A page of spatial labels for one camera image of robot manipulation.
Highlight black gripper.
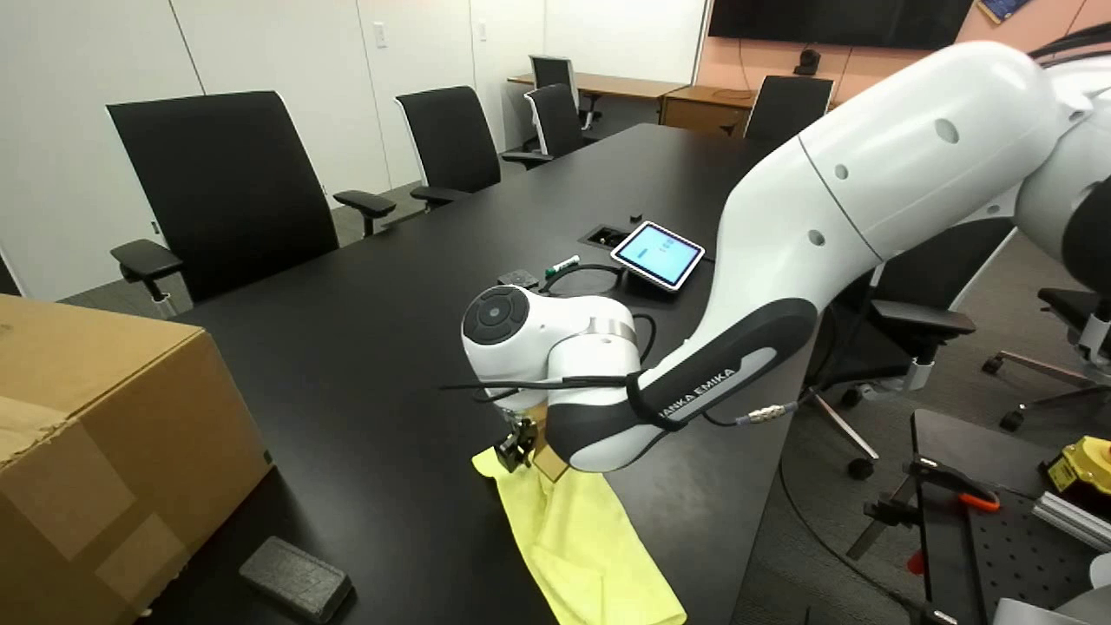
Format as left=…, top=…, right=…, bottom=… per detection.
left=495, top=401, right=574, bottom=478

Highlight yellow towel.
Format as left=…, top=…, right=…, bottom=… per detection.
left=468, top=447, right=692, bottom=625

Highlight white framed tablet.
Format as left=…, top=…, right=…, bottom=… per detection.
left=608, top=215, right=708, bottom=296

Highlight small black rectangular block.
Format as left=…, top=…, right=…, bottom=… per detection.
left=236, top=530, right=356, bottom=621

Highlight black office chair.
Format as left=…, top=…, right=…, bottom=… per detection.
left=103, top=85, right=398, bottom=306
left=984, top=280, right=1111, bottom=434
left=525, top=78, right=602, bottom=159
left=810, top=219, right=1021, bottom=482
left=528, top=52, right=583, bottom=89
left=397, top=83, right=551, bottom=211
left=743, top=72, right=837, bottom=159

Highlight wooden desk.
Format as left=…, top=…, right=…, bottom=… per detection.
left=508, top=68, right=760, bottom=135

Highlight brown taped cardboard box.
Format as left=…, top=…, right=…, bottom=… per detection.
left=0, top=292, right=274, bottom=625

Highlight black robot cart platform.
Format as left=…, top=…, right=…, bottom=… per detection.
left=905, top=405, right=1111, bottom=625

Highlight aluminium extrusion bar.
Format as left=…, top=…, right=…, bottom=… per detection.
left=1030, top=488, right=1111, bottom=553

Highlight yellow crumpled item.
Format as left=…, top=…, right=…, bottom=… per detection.
left=1045, top=431, right=1111, bottom=501

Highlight black table cable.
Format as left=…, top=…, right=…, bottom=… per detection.
left=495, top=253, right=662, bottom=306

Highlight orange handled pliers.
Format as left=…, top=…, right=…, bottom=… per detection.
left=873, top=454, right=1007, bottom=530

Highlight black wall screen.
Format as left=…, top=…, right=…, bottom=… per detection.
left=705, top=0, right=977, bottom=52

